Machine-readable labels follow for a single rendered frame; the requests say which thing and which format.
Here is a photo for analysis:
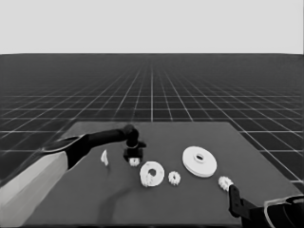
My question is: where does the large thick white disc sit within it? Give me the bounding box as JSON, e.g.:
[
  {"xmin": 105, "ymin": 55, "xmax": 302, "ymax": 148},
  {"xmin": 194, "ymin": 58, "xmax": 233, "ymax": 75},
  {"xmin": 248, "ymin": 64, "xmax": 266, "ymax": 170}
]
[{"xmin": 181, "ymin": 145, "xmax": 219, "ymax": 179}]

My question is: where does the small thin white T-shaped piece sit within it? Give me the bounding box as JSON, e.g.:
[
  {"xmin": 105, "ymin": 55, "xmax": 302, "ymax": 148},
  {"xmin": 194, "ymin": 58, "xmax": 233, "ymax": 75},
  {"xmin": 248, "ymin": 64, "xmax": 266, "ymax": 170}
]
[{"xmin": 100, "ymin": 149, "xmax": 109, "ymax": 167}]

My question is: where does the white round carrier with pins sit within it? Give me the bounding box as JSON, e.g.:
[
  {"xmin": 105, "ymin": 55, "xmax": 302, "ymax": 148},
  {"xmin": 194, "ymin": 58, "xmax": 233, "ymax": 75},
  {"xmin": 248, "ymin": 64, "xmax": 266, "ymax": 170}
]
[{"xmin": 139, "ymin": 161, "xmax": 165, "ymax": 188}]

